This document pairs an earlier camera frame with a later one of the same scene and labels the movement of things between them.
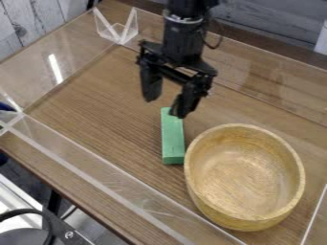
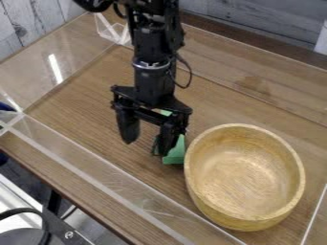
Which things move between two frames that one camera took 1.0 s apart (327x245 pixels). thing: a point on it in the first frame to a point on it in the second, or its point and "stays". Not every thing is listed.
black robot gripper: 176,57 to 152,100
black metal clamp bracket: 64,234 stays
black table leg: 54,202 stays
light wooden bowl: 244,176 stays
